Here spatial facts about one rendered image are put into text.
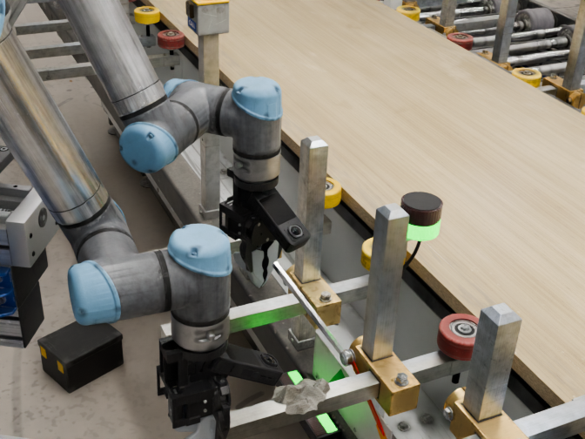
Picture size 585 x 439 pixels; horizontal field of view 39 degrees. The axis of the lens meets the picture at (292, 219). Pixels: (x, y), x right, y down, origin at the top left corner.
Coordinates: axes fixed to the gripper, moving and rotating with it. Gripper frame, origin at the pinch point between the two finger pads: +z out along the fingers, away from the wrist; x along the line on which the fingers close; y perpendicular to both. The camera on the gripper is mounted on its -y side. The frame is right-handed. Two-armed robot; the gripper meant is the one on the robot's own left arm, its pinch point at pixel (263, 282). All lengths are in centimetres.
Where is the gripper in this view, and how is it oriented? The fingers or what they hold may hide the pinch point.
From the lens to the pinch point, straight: 141.8
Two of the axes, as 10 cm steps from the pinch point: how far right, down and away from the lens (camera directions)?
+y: -7.1, -3.9, 5.9
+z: -0.4, 8.6, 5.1
